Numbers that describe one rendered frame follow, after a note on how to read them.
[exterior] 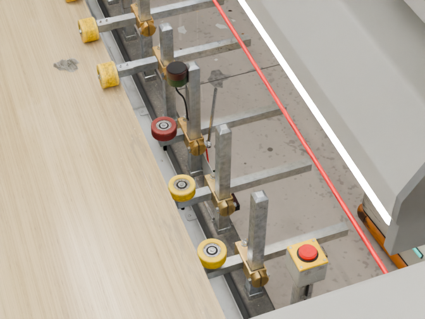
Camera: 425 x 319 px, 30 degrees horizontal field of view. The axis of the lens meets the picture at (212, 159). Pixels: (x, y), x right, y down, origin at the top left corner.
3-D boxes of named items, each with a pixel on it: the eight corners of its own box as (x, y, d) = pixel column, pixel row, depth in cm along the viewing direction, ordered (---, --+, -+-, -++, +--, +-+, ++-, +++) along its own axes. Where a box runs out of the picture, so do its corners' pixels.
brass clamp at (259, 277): (252, 247, 229) (252, 236, 225) (271, 284, 220) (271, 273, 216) (232, 253, 227) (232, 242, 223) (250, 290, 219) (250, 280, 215)
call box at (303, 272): (312, 257, 183) (315, 237, 177) (325, 281, 178) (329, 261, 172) (284, 266, 181) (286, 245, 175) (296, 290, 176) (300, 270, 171)
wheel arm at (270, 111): (282, 109, 263) (283, 99, 260) (286, 115, 261) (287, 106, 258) (157, 142, 253) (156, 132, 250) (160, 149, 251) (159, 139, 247)
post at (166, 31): (174, 129, 282) (169, 20, 247) (177, 135, 280) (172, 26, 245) (165, 131, 282) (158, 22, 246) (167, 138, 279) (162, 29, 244)
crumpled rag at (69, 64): (82, 59, 268) (81, 54, 266) (76, 73, 263) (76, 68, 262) (57, 57, 269) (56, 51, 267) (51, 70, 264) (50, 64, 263)
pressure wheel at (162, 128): (172, 138, 257) (171, 112, 249) (181, 154, 252) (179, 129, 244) (149, 143, 256) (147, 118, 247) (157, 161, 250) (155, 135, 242)
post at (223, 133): (224, 230, 249) (227, 120, 214) (229, 238, 247) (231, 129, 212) (214, 233, 248) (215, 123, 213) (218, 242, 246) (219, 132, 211)
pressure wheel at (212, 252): (203, 258, 225) (203, 233, 217) (230, 266, 223) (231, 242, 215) (193, 280, 220) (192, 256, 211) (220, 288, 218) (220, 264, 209)
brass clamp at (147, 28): (146, 12, 283) (145, 0, 279) (157, 35, 274) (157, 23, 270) (129, 16, 281) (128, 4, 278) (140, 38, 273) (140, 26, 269)
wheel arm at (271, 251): (342, 229, 233) (344, 219, 230) (347, 237, 231) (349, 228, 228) (203, 272, 223) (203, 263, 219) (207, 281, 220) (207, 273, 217)
